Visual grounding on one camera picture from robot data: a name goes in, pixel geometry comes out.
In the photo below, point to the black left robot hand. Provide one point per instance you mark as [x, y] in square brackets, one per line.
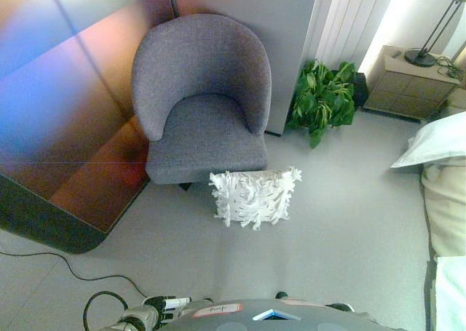
[166, 309]

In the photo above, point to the white fringed pillow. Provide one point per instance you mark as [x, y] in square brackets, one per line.
[255, 200]

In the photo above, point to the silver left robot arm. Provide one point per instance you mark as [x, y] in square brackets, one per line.
[138, 314]

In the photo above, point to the white bed pillow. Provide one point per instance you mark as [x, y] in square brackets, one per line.
[437, 142]

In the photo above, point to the grey robot torso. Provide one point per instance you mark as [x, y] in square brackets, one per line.
[273, 320]

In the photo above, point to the black right robot foot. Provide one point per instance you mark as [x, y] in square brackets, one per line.
[281, 295]

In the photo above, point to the glossy brown wooden cabinet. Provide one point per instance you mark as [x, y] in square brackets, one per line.
[73, 163]

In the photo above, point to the grey fabric armchair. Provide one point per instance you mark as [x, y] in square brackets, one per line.
[200, 127]

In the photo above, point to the green leafy plant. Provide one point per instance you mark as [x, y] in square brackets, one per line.
[320, 98]

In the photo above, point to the black box behind plant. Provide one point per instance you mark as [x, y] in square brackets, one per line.
[360, 91]

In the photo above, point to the bed with white duvet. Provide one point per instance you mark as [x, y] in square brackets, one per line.
[448, 207]

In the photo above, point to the beige nightstand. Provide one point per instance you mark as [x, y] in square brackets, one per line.
[407, 91]

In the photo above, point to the white curtain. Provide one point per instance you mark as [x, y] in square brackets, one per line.
[346, 18]

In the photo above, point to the black table lamp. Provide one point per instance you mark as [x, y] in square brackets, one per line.
[420, 58]

